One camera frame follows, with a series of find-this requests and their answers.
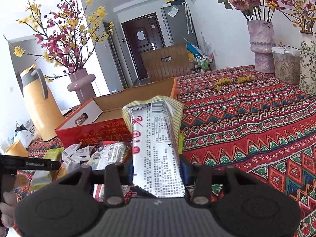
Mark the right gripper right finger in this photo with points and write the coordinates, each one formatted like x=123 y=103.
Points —
x=200 y=176

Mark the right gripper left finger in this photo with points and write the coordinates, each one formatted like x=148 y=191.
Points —
x=116 y=175

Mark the yellow striped snack packet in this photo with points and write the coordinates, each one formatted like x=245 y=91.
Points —
x=155 y=126

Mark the person's left hand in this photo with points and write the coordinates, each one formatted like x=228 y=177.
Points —
x=9 y=199

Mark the yellow ceramic mug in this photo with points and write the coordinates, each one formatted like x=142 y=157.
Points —
x=16 y=149

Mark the red white snack packet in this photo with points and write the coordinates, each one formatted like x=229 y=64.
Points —
x=107 y=154

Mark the white plastic bag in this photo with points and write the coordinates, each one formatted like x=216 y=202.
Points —
x=24 y=136

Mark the red cardboard box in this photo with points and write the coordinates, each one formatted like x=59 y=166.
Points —
x=100 y=118

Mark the yellow thermos jug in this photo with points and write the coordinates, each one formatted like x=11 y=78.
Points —
x=41 y=105

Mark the patterned red tablecloth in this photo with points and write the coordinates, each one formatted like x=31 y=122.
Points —
x=255 y=132

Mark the pink glass vase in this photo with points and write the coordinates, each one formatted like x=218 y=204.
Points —
x=81 y=83

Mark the dark brown door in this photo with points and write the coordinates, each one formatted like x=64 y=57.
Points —
x=143 y=34

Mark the pink yellow blossom branches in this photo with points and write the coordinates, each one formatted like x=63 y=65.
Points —
x=65 y=32

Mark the textured pink vase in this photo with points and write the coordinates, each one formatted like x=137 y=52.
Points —
x=261 y=43

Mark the floral white vase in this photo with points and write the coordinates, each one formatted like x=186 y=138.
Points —
x=307 y=64

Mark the grey refrigerator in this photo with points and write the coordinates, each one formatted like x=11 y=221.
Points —
x=179 y=23

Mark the red yellow berry branches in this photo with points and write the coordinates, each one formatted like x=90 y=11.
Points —
x=301 y=13

